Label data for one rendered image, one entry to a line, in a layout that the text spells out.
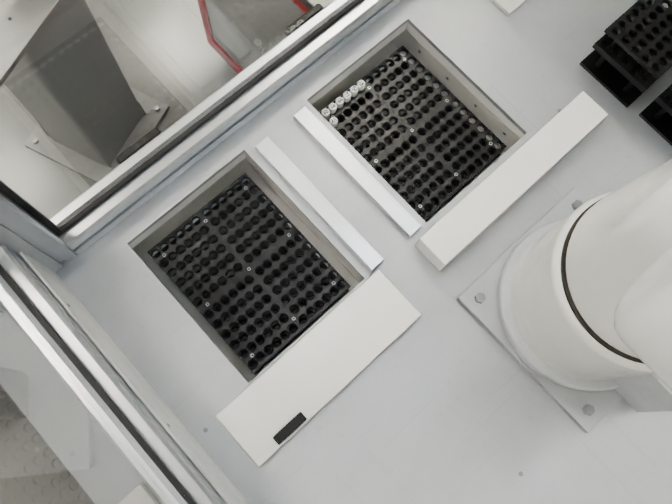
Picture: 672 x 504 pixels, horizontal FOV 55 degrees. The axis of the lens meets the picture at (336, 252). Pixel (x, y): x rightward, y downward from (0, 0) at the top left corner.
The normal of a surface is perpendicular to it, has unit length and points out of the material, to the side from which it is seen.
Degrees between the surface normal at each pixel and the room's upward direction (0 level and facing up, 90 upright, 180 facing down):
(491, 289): 0
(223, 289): 0
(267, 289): 0
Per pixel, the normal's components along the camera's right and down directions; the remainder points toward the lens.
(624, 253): -0.73, 0.52
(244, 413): 0.05, -0.25
